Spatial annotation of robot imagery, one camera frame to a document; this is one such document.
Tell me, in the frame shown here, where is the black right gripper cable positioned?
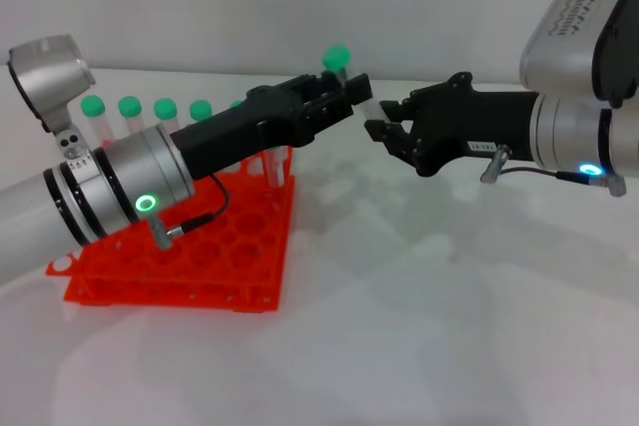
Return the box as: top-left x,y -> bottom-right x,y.
479,145 -> 628,199

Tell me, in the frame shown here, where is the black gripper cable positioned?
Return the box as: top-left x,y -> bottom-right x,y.
148,174 -> 232,250
479,145 -> 628,199

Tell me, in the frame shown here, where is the orange plastic test tube rack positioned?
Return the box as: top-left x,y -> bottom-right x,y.
44,144 -> 296,315

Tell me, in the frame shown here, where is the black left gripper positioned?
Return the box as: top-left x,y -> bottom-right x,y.
171,71 -> 353,183

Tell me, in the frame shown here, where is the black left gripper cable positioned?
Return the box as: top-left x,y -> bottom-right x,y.
148,174 -> 232,250

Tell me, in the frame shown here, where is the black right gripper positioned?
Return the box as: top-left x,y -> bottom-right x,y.
319,71 -> 541,179

